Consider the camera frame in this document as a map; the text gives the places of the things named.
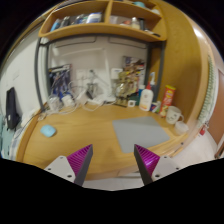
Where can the blue poster card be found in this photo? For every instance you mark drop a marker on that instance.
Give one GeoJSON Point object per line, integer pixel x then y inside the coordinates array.
{"type": "Point", "coordinates": [59, 79]}

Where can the wooden wall shelf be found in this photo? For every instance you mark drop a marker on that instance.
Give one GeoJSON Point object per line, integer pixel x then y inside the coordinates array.
{"type": "Point", "coordinates": [139, 19]}

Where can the light blue computer mouse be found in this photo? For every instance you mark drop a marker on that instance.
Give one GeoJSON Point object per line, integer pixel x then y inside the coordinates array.
{"type": "Point", "coordinates": [48, 130]}

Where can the white mug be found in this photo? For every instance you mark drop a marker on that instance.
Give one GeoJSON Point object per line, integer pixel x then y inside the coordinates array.
{"type": "Point", "coordinates": [173, 115]}

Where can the white lotion pump bottle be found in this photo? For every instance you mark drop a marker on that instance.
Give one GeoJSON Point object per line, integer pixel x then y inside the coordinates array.
{"type": "Point", "coordinates": [146, 97]}

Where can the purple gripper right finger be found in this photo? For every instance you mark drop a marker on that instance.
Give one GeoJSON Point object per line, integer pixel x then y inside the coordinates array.
{"type": "Point", "coordinates": [151, 166]}

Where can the grey mouse pad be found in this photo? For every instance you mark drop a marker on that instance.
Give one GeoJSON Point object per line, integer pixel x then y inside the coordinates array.
{"type": "Point", "coordinates": [143, 131]}

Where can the white power strip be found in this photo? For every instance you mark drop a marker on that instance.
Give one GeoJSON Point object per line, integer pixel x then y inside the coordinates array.
{"type": "Point", "coordinates": [83, 100]}

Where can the colourful figure model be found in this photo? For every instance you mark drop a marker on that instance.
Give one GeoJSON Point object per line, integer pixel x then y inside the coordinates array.
{"type": "Point", "coordinates": [129, 79]}

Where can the red yellow chips can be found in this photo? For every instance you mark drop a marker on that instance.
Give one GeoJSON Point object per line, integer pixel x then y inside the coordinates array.
{"type": "Point", "coordinates": [167, 99]}

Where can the small clear plastic cup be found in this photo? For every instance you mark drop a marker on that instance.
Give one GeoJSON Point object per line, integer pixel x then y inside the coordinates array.
{"type": "Point", "coordinates": [181, 128]}

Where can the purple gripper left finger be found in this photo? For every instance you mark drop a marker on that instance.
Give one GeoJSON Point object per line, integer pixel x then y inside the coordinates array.
{"type": "Point", "coordinates": [73, 167]}

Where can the small white cube clock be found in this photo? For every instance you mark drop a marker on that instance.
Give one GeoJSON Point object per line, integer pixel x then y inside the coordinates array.
{"type": "Point", "coordinates": [131, 103]}

